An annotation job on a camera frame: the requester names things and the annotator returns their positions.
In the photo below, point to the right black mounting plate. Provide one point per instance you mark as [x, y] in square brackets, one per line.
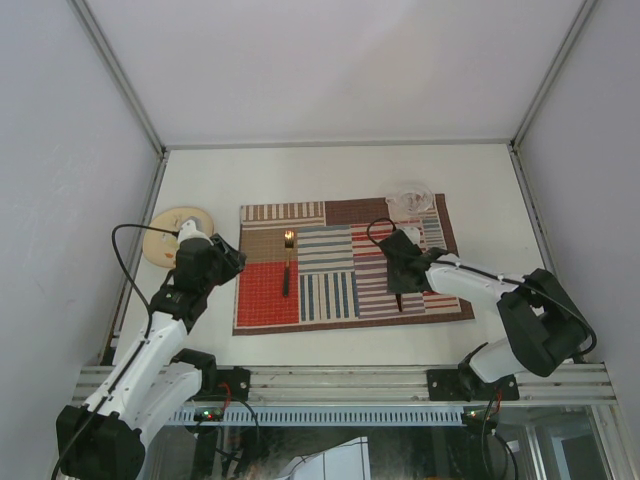
[452, 384]

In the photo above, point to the clear glass cup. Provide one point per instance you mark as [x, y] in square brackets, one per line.
[409, 199]

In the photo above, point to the round wooden plate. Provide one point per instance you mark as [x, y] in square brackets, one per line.
[160, 245]

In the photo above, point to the perforated blue cable tray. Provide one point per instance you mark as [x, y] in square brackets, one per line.
[307, 416]

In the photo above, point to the patchwork striped placemat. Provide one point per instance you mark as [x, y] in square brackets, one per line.
[338, 276]

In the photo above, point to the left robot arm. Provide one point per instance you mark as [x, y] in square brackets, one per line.
[107, 437]

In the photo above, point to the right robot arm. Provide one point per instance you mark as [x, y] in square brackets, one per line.
[542, 325]

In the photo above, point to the aluminium front rail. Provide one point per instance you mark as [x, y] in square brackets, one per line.
[570, 384]

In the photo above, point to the black mounting plate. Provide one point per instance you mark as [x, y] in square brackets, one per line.
[452, 384]
[233, 382]

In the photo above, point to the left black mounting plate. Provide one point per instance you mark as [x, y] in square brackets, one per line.
[233, 382]

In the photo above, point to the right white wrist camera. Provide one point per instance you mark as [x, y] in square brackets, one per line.
[413, 234]

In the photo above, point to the dark handled fork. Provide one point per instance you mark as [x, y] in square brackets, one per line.
[289, 243]

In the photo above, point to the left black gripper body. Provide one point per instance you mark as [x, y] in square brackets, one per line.
[224, 265]

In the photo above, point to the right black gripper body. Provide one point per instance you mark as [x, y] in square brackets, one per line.
[395, 282]

